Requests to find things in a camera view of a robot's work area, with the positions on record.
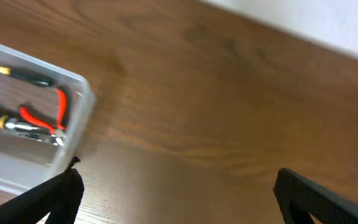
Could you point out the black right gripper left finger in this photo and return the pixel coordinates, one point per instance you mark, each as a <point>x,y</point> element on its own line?
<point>58,198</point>

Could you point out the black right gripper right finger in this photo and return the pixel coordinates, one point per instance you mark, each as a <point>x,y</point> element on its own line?
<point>302,201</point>

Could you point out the thin metal wrench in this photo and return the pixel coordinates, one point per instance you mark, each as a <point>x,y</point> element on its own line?
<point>57,139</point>

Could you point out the yellow black stubby screwdriver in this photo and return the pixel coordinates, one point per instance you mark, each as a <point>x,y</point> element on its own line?
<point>11,123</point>

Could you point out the red handled pliers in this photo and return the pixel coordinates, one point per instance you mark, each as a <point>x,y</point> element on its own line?
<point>29,114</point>

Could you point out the small yellow precision screwdriver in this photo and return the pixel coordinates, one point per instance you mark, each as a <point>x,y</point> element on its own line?
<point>28,76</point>

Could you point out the clear plastic container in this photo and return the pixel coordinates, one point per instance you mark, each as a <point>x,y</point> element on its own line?
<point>25,163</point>

